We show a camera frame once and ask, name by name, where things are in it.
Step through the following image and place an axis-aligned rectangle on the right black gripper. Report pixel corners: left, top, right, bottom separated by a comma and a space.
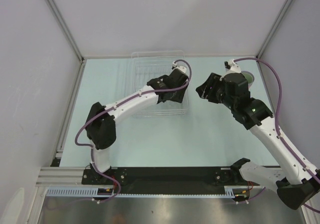
195, 72, 236, 111

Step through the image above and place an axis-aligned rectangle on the green cup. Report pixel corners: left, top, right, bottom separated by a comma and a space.
241, 70, 255, 89

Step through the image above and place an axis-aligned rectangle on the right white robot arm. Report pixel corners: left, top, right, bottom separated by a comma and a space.
195, 73, 320, 210

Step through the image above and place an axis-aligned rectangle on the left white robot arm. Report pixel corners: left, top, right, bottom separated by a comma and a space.
85, 66, 189, 184

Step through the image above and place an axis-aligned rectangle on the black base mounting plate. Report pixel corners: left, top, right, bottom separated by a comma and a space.
81, 166, 261, 196

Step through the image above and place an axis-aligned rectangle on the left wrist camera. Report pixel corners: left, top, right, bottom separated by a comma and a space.
171, 61, 187, 73

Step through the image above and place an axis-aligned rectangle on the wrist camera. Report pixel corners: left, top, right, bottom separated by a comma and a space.
171, 61, 187, 73
224, 59, 242, 75

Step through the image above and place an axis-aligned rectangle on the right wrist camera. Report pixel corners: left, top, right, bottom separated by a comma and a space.
224, 59, 242, 75

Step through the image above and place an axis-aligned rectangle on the clear wire dish rack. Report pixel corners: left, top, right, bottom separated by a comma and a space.
127, 50, 189, 118

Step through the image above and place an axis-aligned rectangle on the light blue cable duct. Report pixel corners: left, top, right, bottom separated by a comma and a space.
46, 186, 248, 198

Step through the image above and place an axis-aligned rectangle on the aluminium frame rail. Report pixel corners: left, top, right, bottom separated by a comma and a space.
36, 166, 87, 186

